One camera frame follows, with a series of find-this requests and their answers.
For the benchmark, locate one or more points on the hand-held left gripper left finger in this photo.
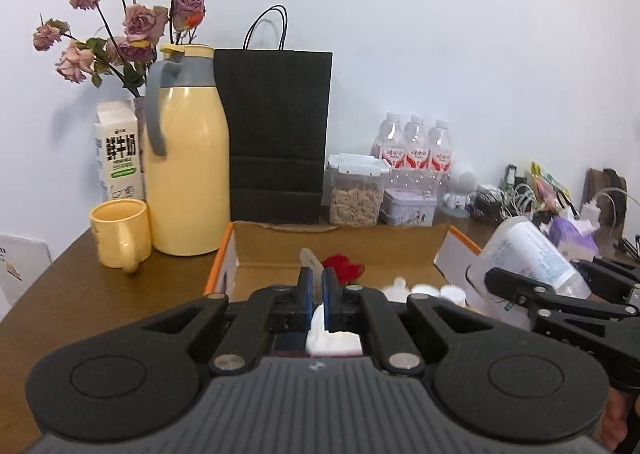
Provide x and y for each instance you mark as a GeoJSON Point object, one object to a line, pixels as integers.
{"type": "Point", "coordinates": [307, 299]}

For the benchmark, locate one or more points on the white milk carton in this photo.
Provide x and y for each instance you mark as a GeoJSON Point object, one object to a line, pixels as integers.
{"type": "Point", "coordinates": [117, 154]}

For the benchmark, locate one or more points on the person's right hand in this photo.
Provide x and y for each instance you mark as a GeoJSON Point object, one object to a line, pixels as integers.
{"type": "Point", "coordinates": [616, 419]}

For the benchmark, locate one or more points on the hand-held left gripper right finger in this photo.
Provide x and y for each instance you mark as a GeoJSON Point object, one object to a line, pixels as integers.
{"type": "Point", "coordinates": [329, 299]}

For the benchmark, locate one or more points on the white tin box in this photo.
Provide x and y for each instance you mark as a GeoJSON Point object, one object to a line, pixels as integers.
{"type": "Point", "coordinates": [407, 209]}

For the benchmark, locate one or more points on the brown paper bag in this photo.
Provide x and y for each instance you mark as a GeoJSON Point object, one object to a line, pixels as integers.
{"type": "Point", "coordinates": [607, 184]}

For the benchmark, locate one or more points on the small white bottle cap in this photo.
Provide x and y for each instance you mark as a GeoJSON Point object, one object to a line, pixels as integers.
{"type": "Point", "coordinates": [425, 290]}

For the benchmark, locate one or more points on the purple tissue pack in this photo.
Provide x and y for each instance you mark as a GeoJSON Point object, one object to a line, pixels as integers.
{"type": "Point", "coordinates": [572, 236]}

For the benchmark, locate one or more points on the pink glass vase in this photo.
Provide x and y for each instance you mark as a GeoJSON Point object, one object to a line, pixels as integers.
{"type": "Point", "coordinates": [140, 114]}

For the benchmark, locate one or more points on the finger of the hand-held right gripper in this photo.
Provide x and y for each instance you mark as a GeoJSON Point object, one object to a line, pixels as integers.
{"type": "Point", "coordinates": [515, 284]}
{"type": "Point", "coordinates": [610, 274]}

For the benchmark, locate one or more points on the red cardboard box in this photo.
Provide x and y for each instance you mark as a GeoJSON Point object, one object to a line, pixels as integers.
{"type": "Point", "coordinates": [340, 239]}

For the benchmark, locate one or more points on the red artificial rose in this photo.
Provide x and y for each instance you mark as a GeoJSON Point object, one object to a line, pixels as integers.
{"type": "Point", "coordinates": [342, 269]}

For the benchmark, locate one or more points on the yellow green snack packet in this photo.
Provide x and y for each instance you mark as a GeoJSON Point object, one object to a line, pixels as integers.
{"type": "Point", "coordinates": [550, 186]}

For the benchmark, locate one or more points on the clear seed storage container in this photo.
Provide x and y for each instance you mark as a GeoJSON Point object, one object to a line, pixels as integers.
{"type": "Point", "coordinates": [352, 199]}

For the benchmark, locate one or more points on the translucent plastic bottle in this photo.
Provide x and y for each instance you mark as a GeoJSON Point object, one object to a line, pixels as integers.
{"type": "Point", "coordinates": [530, 254]}

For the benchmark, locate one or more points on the black paper bag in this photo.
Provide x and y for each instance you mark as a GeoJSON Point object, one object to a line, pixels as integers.
{"type": "Point", "coordinates": [275, 124]}

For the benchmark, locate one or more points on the white wall charger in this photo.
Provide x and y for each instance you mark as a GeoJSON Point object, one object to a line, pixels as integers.
{"type": "Point", "coordinates": [591, 211]}

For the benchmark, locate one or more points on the dried pink rose bouquet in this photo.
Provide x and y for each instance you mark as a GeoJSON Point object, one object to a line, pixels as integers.
{"type": "Point", "coordinates": [137, 24]}

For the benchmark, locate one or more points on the clear water bottle red label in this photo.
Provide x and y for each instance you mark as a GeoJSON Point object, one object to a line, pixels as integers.
{"type": "Point", "coordinates": [416, 154]}
{"type": "Point", "coordinates": [390, 144]}
{"type": "Point", "coordinates": [440, 156]}

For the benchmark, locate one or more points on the yellow thermos jug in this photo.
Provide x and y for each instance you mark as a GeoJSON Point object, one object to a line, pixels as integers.
{"type": "Point", "coordinates": [187, 159]}

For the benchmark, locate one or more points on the white robot figurine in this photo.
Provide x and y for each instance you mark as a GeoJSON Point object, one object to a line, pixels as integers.
{"type": "Point", "coordinates": [460, 184]}

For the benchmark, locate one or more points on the yellow mug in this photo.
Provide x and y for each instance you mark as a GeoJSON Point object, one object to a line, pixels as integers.
{"type": "Point", "coordinates": [117, 229]}

